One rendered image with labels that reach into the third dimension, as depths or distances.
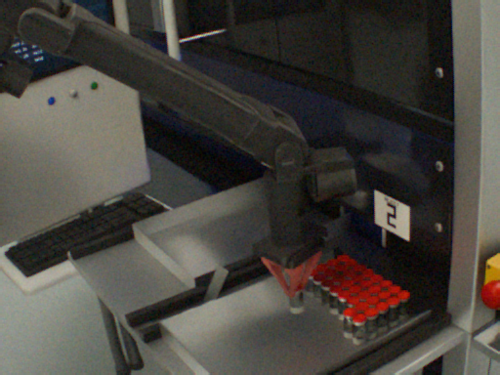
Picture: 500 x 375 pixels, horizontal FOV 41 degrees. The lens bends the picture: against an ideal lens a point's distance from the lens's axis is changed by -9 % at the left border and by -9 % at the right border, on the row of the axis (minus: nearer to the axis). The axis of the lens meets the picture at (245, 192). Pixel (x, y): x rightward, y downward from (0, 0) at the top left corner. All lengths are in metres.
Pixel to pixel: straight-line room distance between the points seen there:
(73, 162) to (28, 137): 0.15
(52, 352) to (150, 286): 1.46
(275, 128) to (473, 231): 0.32
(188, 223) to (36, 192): 0.43
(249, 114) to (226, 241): 0.51
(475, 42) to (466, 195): 0.23
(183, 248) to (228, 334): 0.31
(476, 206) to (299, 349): 0.35
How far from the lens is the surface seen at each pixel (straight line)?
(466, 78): 0.95
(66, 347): 2.73
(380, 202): 1.17
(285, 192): 1.01
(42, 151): 1.71
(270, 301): 1.21
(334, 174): 1.02
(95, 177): 1.79
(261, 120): 0.94
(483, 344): 1.10
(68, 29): 0.84
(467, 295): 1.08
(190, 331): 1.16
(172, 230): 1.47
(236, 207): 1.52
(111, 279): 1.34
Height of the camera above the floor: 1.56
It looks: 25 degrees down
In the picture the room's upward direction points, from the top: 6 degrees counter-clockwise
